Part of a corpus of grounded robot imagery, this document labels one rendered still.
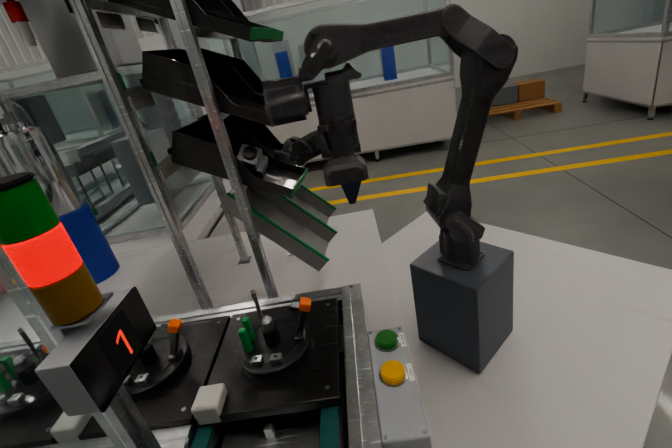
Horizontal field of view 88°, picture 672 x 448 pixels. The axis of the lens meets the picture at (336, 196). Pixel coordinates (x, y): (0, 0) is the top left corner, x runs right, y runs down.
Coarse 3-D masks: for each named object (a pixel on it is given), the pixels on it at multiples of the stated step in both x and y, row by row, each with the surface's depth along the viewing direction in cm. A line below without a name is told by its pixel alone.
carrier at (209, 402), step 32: (256, 320) 75; (288, 320) 71; (320, 320) 72; (224, 352) 69; (256, 352) 64; (288, 352) 63; (320, 352) 64; (224, 384) 60; (256, 384) 60; (288, 384) 59; (320, 384) 58; (224, 416) 57; (256, 416) 57
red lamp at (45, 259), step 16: (32, 240) 33; (48, 240) 34; (64, 240) 36; (16, 256) 33; (32, 256) 34; (48, 256) 34; (64, 256) 35; (80, 256) 38; (32, 272) 34; (48, 272) 34; (64, 272) 35
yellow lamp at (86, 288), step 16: (80, 272) 37; (32, 288) 35; (48, 288) 35; (64, 288) 36; (80, 288) 37; (96, 288) 39; (48, 304) 35; (64, 304) 36; (80, 304) 37; (96, 304) 38; (64, 320) 36
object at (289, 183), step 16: (192, 128) 82; (208, 128) 86; (176, 144) 75; (192, 144) 75; (208, 144) 74; (240, 144) 87; (256, 144) 86; (176, 160) 77; (192, 160) 76; (208, 160) 76; (272, 160) 87; (224, 176) 77; (256, 176) 81; (272, 176) 83; (288, 176) 85; (304, 176) 85; (272, 192) 77; (288, 192) 76
